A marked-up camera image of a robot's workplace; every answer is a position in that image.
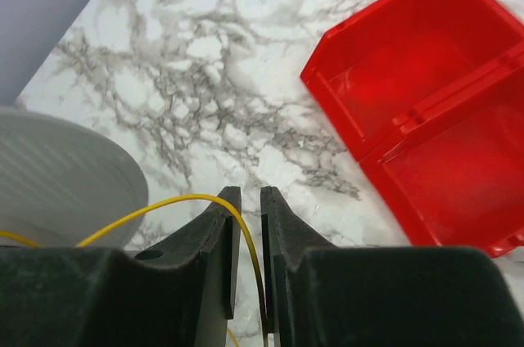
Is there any white plastic cable spool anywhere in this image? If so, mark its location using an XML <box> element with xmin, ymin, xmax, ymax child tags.
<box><xmin>1</xmin><ymin>107</ymin><xmax>149</xmax><ymax>246</ymax></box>

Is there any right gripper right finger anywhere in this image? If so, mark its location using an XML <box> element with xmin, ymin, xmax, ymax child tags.
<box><xmin>260</xmin><ymin>187</ymin><xmax>523</xmax><ymax>346</ymax></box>

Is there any thin yellow wire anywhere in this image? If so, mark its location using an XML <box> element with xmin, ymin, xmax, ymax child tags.
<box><xmin>0</xmin><ymin>194</ymin><xmax>269</xmax><ymax>347</ymax></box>

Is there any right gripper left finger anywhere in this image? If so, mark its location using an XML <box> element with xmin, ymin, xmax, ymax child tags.
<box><xmin>1</xmin><ymin>186</ymin><xmax>242</xmax><ymax>346</ymax></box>

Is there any red plastic bin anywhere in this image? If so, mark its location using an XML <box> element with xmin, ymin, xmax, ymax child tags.
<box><xmin>300</xmin><ymin>0</ymin><xmax>523</xmax><ymax>257</ymax></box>

